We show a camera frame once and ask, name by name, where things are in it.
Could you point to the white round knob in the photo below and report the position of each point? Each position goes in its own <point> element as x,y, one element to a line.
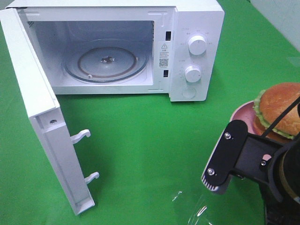
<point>197,44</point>
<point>193,74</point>

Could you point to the glass microwave turntable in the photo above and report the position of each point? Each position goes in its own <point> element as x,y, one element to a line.
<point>106,60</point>

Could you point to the round white door button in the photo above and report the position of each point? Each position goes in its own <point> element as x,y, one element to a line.
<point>189,92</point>

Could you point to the white microwave door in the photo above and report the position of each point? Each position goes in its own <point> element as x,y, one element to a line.
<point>44,113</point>

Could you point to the burger with lettuce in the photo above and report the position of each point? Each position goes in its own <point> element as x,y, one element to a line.
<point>287,91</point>

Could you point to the clear plastic wrap piece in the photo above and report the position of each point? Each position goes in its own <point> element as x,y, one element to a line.
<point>190,208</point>

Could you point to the upper white round knob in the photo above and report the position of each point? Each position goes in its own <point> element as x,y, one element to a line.
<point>197,44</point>

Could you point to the lower white round knob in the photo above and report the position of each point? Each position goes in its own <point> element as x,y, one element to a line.
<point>193,74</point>

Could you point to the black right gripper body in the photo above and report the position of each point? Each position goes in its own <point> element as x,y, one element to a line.
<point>282,194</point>

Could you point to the white microwave oven body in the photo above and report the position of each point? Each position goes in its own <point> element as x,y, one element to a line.
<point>165,26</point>

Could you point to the pink round plate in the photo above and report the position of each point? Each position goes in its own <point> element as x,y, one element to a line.
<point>243,112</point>

